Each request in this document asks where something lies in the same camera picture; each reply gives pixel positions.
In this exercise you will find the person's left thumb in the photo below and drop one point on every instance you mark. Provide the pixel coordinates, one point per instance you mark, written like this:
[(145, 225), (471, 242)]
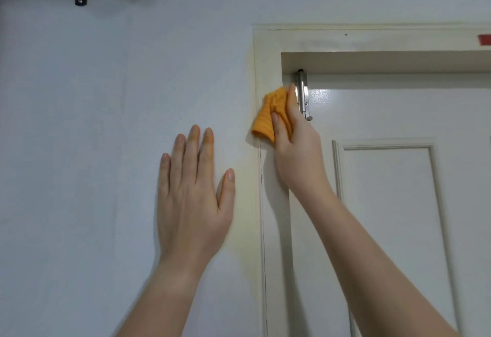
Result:
[(227, 191)]

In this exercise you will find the person's left forearm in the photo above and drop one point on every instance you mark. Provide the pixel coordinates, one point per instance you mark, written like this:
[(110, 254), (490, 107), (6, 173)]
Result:
[(159, 302)]

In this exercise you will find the person's right hand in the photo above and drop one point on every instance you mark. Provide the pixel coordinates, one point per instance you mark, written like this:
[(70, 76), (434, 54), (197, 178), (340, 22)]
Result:
[(301, 156)]

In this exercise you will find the person's left little finger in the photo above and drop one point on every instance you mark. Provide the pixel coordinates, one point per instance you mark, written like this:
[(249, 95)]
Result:
[(164, 173)]

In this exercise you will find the red tape piece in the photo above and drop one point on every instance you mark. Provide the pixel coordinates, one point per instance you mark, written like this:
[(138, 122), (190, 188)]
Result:
[(485, 39)]

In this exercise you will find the orange cleaning cloth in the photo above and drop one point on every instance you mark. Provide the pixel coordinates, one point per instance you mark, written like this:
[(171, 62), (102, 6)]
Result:
[(273, 112)]

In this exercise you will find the person's right thumb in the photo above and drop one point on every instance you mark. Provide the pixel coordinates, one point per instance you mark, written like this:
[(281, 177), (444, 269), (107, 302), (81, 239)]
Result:
[(281, 133)]

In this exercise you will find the white panelled door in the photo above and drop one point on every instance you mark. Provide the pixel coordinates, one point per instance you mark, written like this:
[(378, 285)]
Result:
[(391, 210)]

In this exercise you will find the person's left hand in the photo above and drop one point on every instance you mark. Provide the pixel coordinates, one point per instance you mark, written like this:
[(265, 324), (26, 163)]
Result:
[(190, 210)]

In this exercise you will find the silver door bolt latch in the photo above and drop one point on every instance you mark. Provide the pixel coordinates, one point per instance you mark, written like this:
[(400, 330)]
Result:
[(303, 95)]

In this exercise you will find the person's left middle finger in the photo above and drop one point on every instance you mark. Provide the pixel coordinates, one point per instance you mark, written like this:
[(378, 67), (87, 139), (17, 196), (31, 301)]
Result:
[(190, 152)]

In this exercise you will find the cream door frame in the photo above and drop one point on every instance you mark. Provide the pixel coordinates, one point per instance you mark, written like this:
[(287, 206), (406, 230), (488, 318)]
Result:
[(270, 79)]

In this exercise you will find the person's right forearm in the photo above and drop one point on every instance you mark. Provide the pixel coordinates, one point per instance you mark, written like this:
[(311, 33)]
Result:
[(378, 271)]

